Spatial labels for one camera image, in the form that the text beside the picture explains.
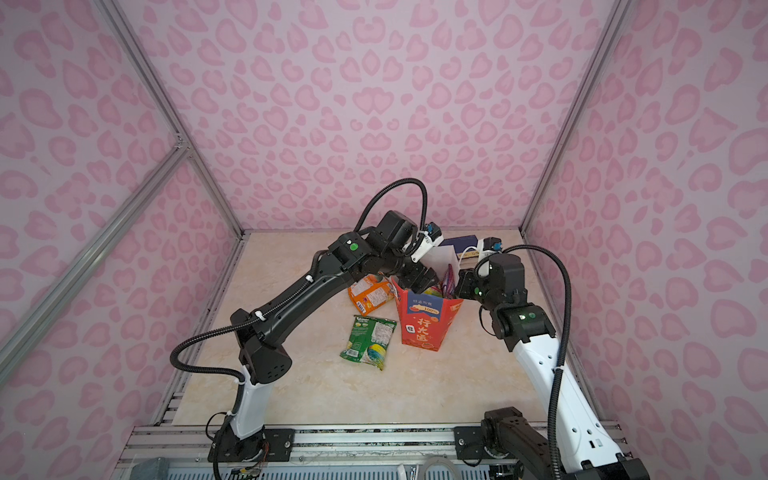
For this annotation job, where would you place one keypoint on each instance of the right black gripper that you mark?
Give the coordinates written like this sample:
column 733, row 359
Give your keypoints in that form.
column 465, row 280

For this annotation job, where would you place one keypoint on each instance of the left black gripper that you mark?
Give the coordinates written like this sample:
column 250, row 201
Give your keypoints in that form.
column 414, row 280

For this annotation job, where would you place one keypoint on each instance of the red white paper bag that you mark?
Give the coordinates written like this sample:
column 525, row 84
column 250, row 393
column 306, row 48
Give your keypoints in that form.
column 426, row 319

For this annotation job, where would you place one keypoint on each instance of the orange snack packet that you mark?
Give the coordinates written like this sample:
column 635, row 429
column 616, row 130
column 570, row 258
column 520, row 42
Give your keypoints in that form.
column 370, row 293

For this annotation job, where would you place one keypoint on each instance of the large green snack packet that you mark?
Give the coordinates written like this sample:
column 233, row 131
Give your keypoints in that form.
column 369, row 341

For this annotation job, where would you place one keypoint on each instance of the purple snack packet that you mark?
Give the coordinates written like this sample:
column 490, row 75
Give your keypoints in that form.
column 448, row 283

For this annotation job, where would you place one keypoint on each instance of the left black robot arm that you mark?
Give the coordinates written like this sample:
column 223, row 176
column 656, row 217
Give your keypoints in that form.
column 387, row 250

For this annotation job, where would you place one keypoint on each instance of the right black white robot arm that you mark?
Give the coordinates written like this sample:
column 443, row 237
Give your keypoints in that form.
column 575, row 445

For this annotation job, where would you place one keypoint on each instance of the blue booklet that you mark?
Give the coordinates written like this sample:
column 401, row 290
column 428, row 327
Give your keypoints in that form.
column 465, row 246

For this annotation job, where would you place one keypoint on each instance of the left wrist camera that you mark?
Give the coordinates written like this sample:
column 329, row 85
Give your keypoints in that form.
column 429, row 238

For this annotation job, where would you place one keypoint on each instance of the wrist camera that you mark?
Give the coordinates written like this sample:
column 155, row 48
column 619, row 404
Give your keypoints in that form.
column 488, row 246
column 429, row 238

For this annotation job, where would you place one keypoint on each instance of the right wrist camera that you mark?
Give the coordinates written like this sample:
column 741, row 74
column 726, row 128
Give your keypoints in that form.
column 488, row 246

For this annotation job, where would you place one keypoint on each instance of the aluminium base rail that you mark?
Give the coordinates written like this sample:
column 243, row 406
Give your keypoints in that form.
column 353, row 451

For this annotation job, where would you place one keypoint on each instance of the diagonal aluminium frame bar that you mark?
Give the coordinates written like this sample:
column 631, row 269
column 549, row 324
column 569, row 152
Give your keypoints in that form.
column 39, row 319

